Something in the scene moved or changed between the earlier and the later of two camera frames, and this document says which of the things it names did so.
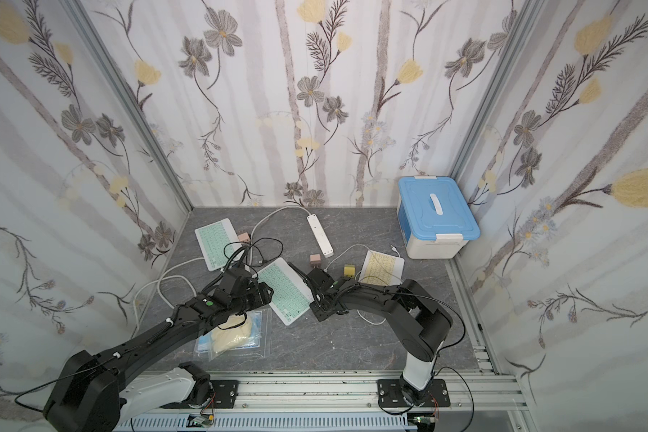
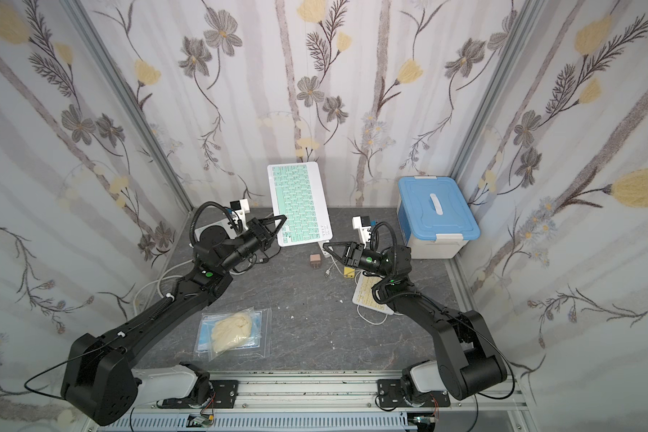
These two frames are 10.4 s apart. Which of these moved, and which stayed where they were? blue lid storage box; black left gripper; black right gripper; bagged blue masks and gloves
Moved: black right gripper; black left gripper
Stayed: bagged blue masks and gloves; blue lid storage box
